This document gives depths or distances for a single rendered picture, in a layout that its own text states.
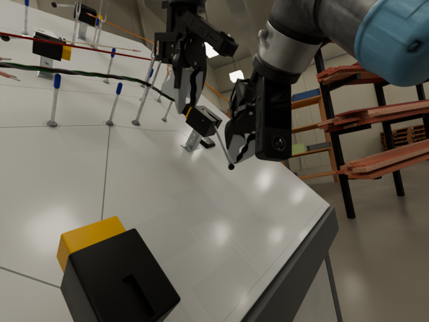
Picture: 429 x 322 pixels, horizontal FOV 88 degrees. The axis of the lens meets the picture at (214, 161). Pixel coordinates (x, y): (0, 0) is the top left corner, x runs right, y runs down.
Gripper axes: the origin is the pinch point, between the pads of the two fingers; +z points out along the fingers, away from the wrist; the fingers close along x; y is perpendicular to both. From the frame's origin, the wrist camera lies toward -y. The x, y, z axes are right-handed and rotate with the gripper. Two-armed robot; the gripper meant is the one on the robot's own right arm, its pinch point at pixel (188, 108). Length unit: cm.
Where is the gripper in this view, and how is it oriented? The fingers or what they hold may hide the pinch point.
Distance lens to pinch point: 50.1
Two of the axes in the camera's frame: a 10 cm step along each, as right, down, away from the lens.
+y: -8.5, -2.6, 4.6
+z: -1.2, 9.4, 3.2
